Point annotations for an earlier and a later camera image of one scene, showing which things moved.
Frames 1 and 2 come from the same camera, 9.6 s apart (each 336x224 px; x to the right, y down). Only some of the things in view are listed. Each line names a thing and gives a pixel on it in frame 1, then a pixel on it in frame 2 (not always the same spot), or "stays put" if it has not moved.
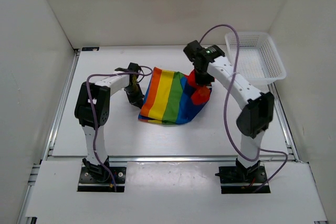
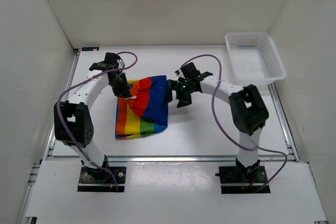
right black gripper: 207,82 -> 174,85
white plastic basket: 259,61 stays put
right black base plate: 232,181 stays put
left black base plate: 88,183 stays put
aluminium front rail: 173,159 stays put
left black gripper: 138,100 -> 124,92
